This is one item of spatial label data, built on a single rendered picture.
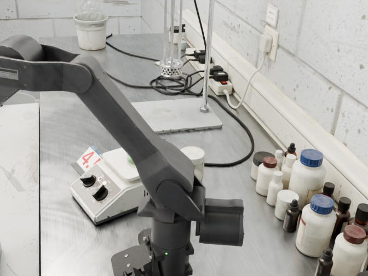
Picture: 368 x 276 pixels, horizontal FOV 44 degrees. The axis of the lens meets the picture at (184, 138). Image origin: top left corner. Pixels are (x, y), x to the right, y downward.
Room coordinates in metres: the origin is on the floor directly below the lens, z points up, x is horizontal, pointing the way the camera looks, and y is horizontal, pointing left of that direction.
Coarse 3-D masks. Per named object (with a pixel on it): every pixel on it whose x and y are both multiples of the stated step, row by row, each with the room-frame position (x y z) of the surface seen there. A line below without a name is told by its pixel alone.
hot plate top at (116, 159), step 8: (112, 152) 0.86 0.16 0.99; (120, 152) 0.86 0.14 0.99; (112, 160) 0.83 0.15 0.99; (120, 160) 0.83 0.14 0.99; (112, 168) 0.81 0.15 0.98; (120, 168) 0.80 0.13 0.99; (128, 168) 0.80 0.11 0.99; (120, 176) 0.78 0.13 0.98; (128, 176) 0.77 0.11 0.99; (136, 176) 0.77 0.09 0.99
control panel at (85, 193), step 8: (96, 168) 0.83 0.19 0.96; (96, 176) 0.81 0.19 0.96; (104, 176) 0.80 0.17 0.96; (80, 184) 0.80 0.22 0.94; (96, 184) 0.79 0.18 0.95; (112, 184) 0.77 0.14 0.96; (80, 192) 0.78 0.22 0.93; (88, 192) 0.77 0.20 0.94; (112, 192) 0.75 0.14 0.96; (88, 200) 0.75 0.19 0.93; (96, 200) 0.74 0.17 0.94; (104, 200) 0.74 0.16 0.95; (96, 208) 0.73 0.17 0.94
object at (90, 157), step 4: (88, 152) 0.95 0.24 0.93; (92, 152) 0.95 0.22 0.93; (84, 156) 0.95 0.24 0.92; (88, 156) 0.94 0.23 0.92; (92, 156) 0.93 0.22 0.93; (96, 156) 0.93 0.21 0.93; (80, 160) 0.94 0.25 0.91; (84, 160) 0.93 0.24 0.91; (88, 160) 0.93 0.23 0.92; (92, 160) 0.92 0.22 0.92; (96, 160) 0.92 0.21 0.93; (84, 164) 0.92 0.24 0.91; (88, 164) 0.92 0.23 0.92; (92, 164) 0.91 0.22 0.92; (88, 168) 0.91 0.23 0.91
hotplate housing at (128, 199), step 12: (108, 168) 0.82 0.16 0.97; (120, 180) 0.78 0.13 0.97; (72, 192) 0.79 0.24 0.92; (120, 192) 0.75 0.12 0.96; (132, 192) 0.76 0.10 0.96; (144, 192) 0.78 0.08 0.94; (84, 204) 0.75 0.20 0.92; (108, 204) 0.73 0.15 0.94; (120, 204) 0.74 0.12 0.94; (132, 204) 0.76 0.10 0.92; (96, 216) 0.71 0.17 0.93; (108, 216) 0.72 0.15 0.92
